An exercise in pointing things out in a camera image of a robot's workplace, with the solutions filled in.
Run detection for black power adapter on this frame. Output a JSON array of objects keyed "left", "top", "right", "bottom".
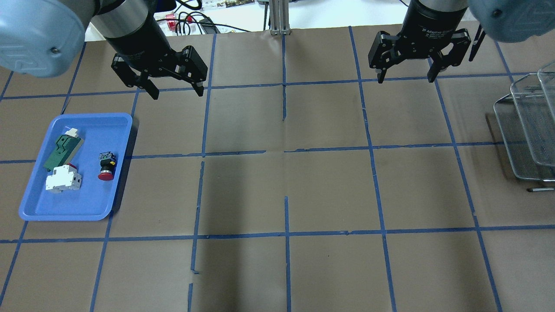
[{"left": 198, "top": 17, "right": 221, "bottom": 34}]

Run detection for red emergency push button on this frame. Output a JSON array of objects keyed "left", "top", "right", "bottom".
[{"left": 98, "top": 151, "right": 117, "bottom": 181}]

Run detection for blue plastic tray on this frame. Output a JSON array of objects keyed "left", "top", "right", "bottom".
[{"left": 19, "top": 113, "right": 136, "bottom": 221}]

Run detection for red connector cables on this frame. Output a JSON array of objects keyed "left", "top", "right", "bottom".
[{"left": 156, "top": 13, "right": 191, "bottom": 33}]

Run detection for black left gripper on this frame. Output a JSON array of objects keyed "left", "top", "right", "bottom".
[{"left": 106, "top": 17, "right": 208, "bottom": 100}]

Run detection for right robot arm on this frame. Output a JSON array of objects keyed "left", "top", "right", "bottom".
[{"left": 367, "top": 0, "right": 555, "bottom": 83}]

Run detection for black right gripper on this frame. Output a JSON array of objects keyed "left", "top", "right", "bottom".
[{"left": 368, "top": 0, "right": 472, "bottom": 84}]

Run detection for aluminium frame post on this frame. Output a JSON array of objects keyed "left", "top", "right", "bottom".
[{"left": 268, "top": 0, "right": 291, "bottom": 36}]

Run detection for white circuit breaker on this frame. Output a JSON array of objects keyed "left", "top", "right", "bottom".
[{"left": 45, "top": 164, "right": 82, "bottom": 194}]

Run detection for green white switch component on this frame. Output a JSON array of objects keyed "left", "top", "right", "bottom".
[{"left": 43, "top": 128, "right": 85, "bottom": 172}]

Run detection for silver wire mesh shelf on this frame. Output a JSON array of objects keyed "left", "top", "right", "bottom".
[{"left": 493, "top": 62, "right": 555, "bottom": 193}]

